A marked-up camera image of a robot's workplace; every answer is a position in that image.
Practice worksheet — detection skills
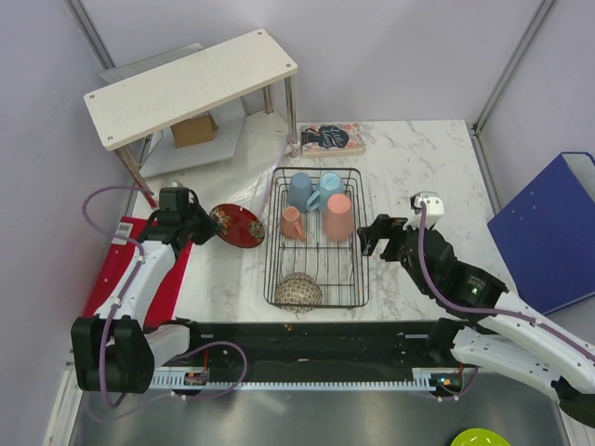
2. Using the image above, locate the pink tumbler cup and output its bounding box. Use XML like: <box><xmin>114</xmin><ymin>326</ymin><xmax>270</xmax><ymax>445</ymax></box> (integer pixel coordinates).
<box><xmin>323</xmin><ymin>193</ymin><xmax>354</xmax><ymax>243</ymax></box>

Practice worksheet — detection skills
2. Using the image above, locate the red floral plate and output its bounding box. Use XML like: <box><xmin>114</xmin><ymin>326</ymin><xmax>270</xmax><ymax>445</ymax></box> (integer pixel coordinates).
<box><xmin>210</xmin><ymin>203</ymin><xmax>265</xmax><ymax>249</ymax></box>

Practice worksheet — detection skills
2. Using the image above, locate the pink mug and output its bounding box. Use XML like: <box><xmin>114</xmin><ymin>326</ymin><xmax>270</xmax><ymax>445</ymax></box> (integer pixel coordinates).
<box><xmin>280</xmin><ymin>206</ymin><xmax>307</xmax><ymax>243</ymax></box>

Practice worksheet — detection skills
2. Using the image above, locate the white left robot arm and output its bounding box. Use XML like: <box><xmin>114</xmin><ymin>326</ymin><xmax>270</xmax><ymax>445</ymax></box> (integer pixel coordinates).
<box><xmin>71</xmin><ymin>187</ymin><xmax>220</xmax><ymax>407</ymax></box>

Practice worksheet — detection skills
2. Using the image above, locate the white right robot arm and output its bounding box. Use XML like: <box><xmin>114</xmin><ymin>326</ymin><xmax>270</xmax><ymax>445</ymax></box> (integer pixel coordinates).
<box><xmin>356</xmin><ymin>214</ymin><xmax>594</xmax><ymax>426</ymax></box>

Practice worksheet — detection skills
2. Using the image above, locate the light blue mug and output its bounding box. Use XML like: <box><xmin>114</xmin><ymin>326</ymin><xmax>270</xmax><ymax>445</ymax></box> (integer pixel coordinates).
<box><xmin>306</xmin><ymin>172</ymin><xmax>345</xmax><ymax>213</ymax></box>

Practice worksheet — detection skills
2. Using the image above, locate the red folder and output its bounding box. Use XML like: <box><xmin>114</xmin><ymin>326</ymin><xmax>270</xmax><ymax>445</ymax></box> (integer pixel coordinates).
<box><xmin>83</xmin><ymin>216</ymin><xmax>193</xmax><ymax>328</ymax></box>

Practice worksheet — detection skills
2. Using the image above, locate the blue tumbler cup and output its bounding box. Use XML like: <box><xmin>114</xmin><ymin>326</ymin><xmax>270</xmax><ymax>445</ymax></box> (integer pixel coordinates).
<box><xmin>287</xmin><ymin>172</ymin><xmax>313</xmax><ymax>213</ymax></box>

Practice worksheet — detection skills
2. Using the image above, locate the patterned ceramic bowl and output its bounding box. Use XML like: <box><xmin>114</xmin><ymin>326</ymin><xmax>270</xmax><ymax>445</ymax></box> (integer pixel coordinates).
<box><xmin>273</xmin><ymin>272</ymin><xmax>323</xmax><ymax>313</ymax></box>

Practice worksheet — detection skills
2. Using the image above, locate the cardboard box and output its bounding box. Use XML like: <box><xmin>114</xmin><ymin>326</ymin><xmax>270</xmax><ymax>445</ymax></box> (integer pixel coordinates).
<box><xmin>170</xmin><ymin>114</ymin><xmax>218</xmax><ymax>149</ymax></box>

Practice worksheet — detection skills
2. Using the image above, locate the floral cover book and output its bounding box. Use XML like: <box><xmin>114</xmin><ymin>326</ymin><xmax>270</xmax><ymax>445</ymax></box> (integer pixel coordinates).
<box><xmin>300</xmin><ymin>123</ymin><xmax>366</xmax><ymax>158</ymax></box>

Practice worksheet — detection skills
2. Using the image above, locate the white wooden shelf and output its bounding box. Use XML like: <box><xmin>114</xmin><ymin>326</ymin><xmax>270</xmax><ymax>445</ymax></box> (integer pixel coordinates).
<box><xmin>84</xmin><ymin>29</ymin><xmax>300</xmax><ymax>190</ymax></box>

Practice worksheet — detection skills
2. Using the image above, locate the blue binder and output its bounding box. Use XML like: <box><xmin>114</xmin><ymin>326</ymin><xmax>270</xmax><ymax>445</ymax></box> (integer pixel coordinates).
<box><xmin>488</xmin><ymin>151</ymin><xmax>594</xmax><ymax>314</ymax></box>

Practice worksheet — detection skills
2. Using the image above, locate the green plate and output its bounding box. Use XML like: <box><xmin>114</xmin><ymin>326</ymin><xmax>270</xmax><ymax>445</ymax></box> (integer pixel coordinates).
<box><xmin>450</xmin><ymin>427</ymin><xmax>510</xmax><ymax>446</ymax></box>

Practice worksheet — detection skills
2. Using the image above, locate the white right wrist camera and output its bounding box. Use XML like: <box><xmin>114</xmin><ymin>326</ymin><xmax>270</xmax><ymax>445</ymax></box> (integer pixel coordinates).
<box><xmin>407</xmin><ymin>191</ymin><xmax>444</xmax><ymax>230</ymax></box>

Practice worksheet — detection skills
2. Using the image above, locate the black wire dish rack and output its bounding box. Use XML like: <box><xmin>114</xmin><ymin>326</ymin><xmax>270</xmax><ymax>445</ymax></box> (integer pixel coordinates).
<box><xmin>264</xmin><ymin>167</ymin><xmax>370</xmax><ymax>309</ymax></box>

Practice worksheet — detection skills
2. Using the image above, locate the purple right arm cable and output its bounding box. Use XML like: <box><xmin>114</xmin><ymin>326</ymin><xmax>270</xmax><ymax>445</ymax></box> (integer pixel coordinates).
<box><xmin>416</xmin><ymin>199</ymin><xmax>595</xmax><ymax>359</ymax></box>

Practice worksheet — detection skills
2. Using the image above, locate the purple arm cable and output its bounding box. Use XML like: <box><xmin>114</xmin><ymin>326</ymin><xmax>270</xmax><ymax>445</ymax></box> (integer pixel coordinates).
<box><xmin>82</xmin><ymin>184</ymin><xmax>159</xmax><ymax>410</ymax></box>
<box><xmin>416</xmin><ymin>199</ymin><xmax>595</xmax><ymax>359</ymax></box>

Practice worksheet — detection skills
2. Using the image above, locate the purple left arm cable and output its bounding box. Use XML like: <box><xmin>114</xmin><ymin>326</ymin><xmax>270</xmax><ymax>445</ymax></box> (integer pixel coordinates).
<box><xmin>82</xmin><ymin>184</ymin><xmax>159</xmax><ymax>410</ymax></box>

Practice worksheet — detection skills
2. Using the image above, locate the purple shelf cable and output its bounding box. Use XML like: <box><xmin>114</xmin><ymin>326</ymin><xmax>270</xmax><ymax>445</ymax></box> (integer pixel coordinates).
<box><xmin>259</xmin><ymin>134</ymin><xmax>301</xmax><ymax>215</ymax></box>

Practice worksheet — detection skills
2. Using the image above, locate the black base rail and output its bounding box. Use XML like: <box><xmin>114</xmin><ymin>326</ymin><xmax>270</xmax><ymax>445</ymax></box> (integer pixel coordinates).
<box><xmin>170</xmin><ymin>321</ymin><xmax>459</xmax><ymax>381</ymax></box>

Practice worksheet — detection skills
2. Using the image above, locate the white slotted cable duct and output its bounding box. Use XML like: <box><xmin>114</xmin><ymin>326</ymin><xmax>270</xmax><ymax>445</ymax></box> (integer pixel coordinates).
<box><xmin>149</xmin><ymin>367</ymin><xmax>461</xmax><ymax>392</ymax></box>

